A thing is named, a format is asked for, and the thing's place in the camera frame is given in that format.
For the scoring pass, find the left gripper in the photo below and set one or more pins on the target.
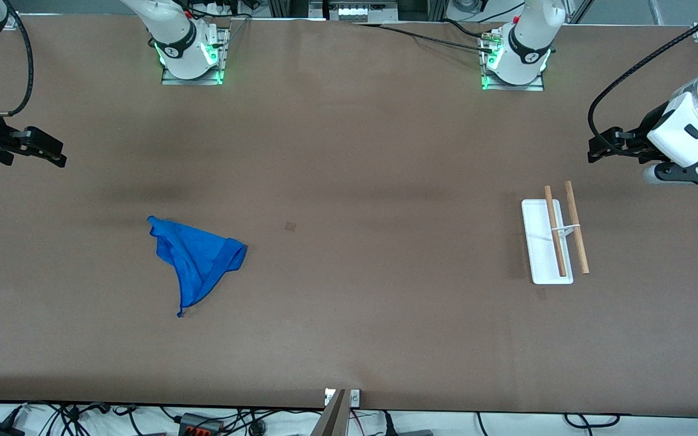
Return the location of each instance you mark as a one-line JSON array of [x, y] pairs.
[[632, 143]]

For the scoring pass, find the blue cloth towel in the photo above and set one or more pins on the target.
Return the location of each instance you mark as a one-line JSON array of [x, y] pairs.
[[197, 260]]

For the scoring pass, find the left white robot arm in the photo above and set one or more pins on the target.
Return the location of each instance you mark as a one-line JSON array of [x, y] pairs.
[[528, 36]]

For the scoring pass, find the white rack with wooden rods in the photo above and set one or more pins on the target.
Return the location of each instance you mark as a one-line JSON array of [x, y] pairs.
[[543, 266]]

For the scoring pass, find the white power strip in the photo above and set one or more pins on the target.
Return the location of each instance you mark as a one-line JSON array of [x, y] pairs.
[[361, 11]]

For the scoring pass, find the black orange power strip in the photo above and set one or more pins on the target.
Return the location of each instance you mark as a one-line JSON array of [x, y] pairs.
[[200, 427]]

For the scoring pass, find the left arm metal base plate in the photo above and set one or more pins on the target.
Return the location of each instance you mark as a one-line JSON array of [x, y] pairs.
[[537, 86]]

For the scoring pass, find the aluminium frame post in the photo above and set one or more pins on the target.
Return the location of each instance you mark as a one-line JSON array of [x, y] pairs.
[[428, 7], [579, 11], [288, 7], [656, 11]]

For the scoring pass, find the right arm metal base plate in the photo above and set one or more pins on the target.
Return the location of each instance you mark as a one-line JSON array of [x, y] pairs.
[[223, 48]]

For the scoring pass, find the small metal edge bracket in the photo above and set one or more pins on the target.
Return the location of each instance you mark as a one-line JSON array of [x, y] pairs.
[[355, 398]]

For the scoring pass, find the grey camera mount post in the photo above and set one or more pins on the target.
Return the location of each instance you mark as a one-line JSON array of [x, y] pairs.
[[332, 421]]

